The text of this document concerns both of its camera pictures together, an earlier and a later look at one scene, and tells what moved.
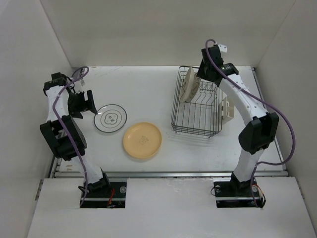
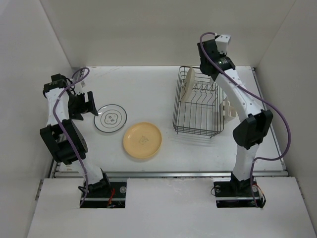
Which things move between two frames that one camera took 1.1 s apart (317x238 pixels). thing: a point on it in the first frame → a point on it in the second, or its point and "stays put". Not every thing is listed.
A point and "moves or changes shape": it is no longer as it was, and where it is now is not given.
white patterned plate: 110,118 stays put
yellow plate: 142,140 stays put
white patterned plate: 196,84 moves or changes shape
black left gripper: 84,105 stays put
